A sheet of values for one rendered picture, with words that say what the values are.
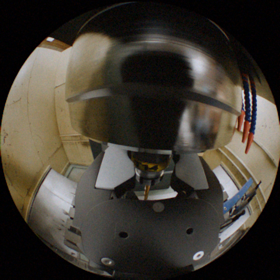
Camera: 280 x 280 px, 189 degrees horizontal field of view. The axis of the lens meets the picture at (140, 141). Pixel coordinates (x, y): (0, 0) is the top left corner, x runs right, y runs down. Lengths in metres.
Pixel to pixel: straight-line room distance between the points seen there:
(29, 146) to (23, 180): 0.34
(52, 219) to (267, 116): 1.98
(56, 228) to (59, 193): 0.42
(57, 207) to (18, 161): 0.55
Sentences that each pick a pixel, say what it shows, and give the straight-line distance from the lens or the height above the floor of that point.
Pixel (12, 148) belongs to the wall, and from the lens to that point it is 1.00.
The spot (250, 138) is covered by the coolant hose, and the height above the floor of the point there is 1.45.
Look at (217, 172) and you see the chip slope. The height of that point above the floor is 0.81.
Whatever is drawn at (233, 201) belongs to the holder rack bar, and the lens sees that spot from 0.41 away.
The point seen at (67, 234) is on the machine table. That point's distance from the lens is 0.71.
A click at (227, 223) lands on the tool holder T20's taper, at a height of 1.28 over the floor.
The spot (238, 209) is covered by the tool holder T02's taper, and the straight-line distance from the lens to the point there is 0.38.
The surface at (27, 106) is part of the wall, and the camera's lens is 1.09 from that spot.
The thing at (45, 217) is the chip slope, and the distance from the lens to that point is 1.07.
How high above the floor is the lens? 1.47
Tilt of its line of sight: 27 degrees down
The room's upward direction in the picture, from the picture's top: 1 degrees clockwise
